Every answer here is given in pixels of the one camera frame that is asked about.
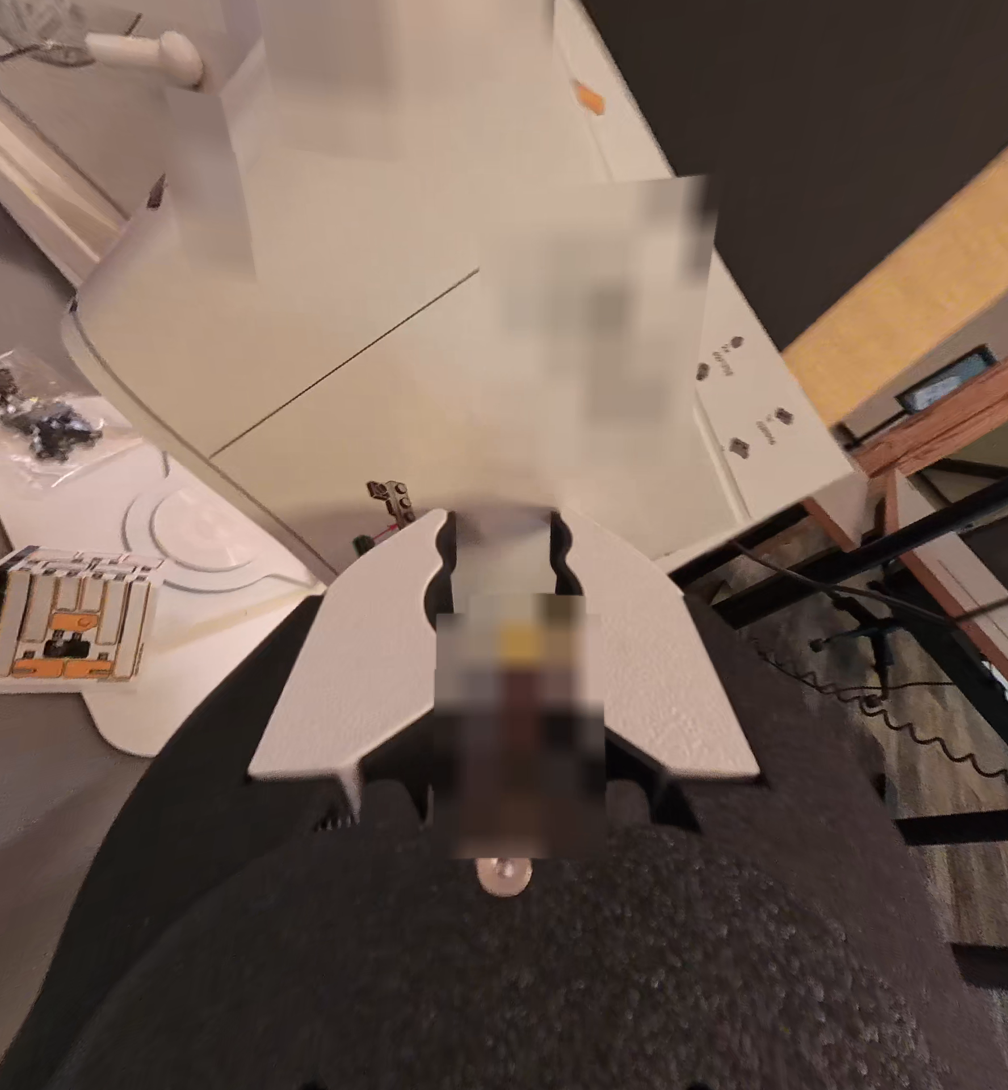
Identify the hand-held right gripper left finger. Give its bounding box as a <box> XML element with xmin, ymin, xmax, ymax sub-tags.
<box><xmin>247</xmin><ymin>508</ymin><xmax>460</xmax><ymax>795</ymax></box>

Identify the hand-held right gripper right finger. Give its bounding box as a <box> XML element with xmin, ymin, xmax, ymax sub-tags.
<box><xmin>553</xmin><ymin>508</ymin><xmax>762</xmax><ymax>782</ymax></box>

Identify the lego instruction booklet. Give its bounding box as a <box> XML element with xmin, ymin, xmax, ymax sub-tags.
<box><xmin>61</xmin><ymin>0</ymin><xmax>867</xmax><ymax>580</ymax></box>

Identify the lego sticker sheet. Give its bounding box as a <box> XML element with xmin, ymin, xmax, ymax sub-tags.
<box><xmin>0</xmin><ymin>545</ymin><xmax>162</xmax><ymax>687</ymax></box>

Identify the black metal pole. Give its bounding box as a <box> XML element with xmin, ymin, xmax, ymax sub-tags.
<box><xmin>670</xmin><ymin>460</ymin><xmax>1008</xmax><ymax>633</ymax></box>

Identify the clear bag of black parts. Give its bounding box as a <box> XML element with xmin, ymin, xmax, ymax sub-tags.
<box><xmin>0</xmin><ymin>349</ymin><xmax>143</xmax><ymax>488</ymax></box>

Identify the small screen on stand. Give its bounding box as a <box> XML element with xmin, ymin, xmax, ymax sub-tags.
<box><xmin>896</xmin><ymin>343</ymin><xmax>1001</xmax><ymax>416</ymax></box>

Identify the black flat panel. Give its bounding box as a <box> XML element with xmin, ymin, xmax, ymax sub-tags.
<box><xmin>585</xmin><ymin>0</ymin><xmax>1008</xmax><ymax>352</ymax></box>

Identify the coiled black cable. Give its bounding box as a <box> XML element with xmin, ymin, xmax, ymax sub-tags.
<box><xmin>751</xmin><ymin>630</ymin><xmax>1008</xmax><ymax>799</ymax></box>

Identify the wooden post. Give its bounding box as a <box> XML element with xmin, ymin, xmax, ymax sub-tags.
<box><xmin>853</xmin><ymin>347</ymin><xmax>1008</xmax><ymax>478</ymax></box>

